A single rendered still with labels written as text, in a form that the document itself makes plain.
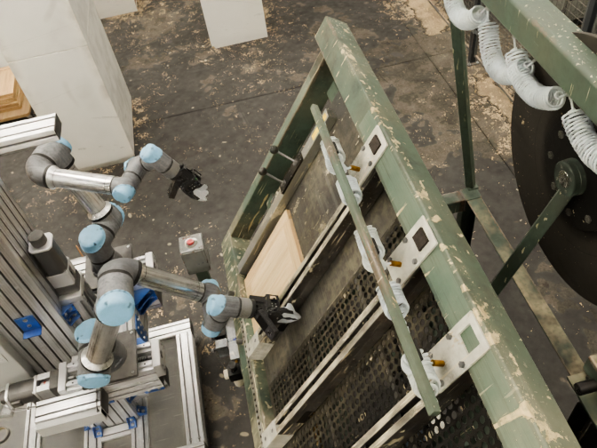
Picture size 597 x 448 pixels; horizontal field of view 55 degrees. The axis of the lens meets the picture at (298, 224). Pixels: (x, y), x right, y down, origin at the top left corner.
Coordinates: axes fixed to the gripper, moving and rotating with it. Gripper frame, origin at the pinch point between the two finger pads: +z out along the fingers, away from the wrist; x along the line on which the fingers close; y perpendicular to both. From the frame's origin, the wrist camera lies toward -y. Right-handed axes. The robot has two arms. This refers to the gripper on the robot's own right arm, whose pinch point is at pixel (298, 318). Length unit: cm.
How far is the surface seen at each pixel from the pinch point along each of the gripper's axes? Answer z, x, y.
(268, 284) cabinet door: 0.4, 17.2, 29.9
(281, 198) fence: -2, -12, 53
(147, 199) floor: -13, 150, 217
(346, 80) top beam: -8, -77, 44
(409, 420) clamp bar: -4, -46, -64
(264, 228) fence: -2, 7, 53
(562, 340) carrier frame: 115, -21, -14
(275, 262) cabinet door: 0.3, 7.5, 34.3
